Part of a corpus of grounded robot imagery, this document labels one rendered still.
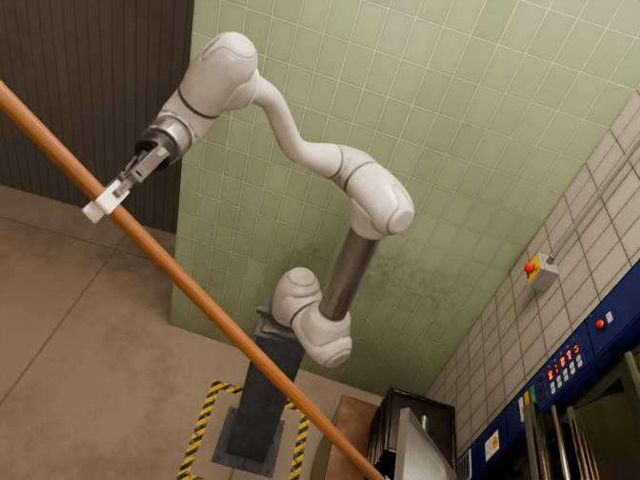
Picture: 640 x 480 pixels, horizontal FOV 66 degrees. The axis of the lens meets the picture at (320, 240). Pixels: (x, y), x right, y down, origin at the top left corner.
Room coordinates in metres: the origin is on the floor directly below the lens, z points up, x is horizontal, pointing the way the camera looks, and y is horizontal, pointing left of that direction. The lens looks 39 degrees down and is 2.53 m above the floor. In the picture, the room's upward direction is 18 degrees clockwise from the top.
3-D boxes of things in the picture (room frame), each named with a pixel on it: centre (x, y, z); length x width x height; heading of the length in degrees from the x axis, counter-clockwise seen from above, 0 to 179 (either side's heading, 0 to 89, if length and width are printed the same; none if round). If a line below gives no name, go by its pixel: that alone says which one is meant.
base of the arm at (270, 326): (1.33, 0.04, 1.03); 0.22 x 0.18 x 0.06; 93
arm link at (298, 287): (1.32, 0.02, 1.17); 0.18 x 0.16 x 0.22; 43
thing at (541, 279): (1.55, -0.84, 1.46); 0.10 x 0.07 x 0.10; 179
